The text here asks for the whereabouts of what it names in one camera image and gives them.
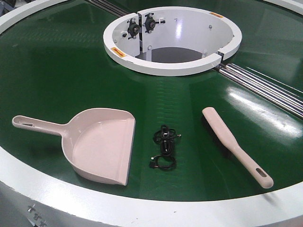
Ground black cable large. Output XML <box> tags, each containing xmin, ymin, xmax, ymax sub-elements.
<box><xmin>153</xmin><ymin>124</ymin><xmax>181</xmax><ymax>157</ymax></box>

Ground black cable small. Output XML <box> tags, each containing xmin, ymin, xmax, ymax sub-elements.
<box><xmin>149</xmin><ymin>156</ymin><xmax>176</xmax><ymax>170</ymax></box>

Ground pink plastic dustpan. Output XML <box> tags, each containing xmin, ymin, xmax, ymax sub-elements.
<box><xmin>12</xmin><ymin>108</ymin><xmax>135</xmax><ymax>186</ymax></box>

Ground pink hand broom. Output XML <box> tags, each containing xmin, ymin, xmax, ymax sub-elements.
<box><xmin>202</xmin><ymin>107</ymin><xmax>274</xmax><ymax>189</ymax></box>

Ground white outer conveyor rim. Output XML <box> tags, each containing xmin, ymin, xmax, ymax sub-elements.
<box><xmin>0</xmin><ymin>0</ymin><xmax>303</xmax><ymax>227</ymax></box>

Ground orange warning sticker front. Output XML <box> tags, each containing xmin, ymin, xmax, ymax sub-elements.
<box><xmin>111</xmin><ymin>47</ymin><xmax>126</xmax><ymax>58</ymax></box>

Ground orange warning sticker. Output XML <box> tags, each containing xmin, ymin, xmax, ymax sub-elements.
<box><xmin>210</xmin><ymin>12</ymin><xmax>223</xmax><ymax>18</ymax></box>
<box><xmin>111</xmin><ymin>47</ymin><xmax>126</xmax><ymax>58</ymax></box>

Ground orange warning sticker back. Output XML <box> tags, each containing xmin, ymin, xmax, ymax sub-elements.
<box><xmin>210</xmin><ymin>12</ymin><xmax>223</xmax><ymax>18</ymax></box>

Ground steel rollers top left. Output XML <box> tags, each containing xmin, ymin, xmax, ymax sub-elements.
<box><xmin>88</xmin><ymin>0</ymin><xmax>130</xmax><ymax>17</ymax></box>

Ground steel rollers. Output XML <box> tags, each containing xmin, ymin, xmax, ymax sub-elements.
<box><xmin>88</xmin><ymin>0</ymin><xmax>130</xmax><ymax>17</ymax></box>
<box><xmin>215</xmin><ymin>63</ymin><xmax>303</xmax><ymax>119</ymax></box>

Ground steel rollers right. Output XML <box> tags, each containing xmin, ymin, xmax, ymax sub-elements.
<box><xmin>215</xmin><ymin>63</ymin><xmax>303</xmax><ymax>119</ymax></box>

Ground white inner conveyor ring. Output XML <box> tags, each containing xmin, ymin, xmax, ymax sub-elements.
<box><xmin>103</xmin><ymin>6</ymin><xmax>243</xmax><ymax>77</ymax></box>

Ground black bearing mount left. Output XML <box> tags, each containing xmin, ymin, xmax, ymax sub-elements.
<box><xmin>127</xmin><ymin>18</ymin><xmax>140</xmax><ymax>39</ymax></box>

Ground black bearing mount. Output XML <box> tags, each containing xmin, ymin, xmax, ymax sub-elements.
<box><xmin>127</xmin><ymin>18</ymin><xmax>140</xmax><ymax>39</ymax></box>
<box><xmin>144</xmin><ymin>13</ymin><xmax>156</xmax><ymax>33</ymax></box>

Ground black bearing mount right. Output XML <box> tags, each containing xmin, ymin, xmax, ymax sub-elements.
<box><xmin>144</xmin><ymin>13</ymin><xmax>156</xmax><ymax>33</ymax></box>

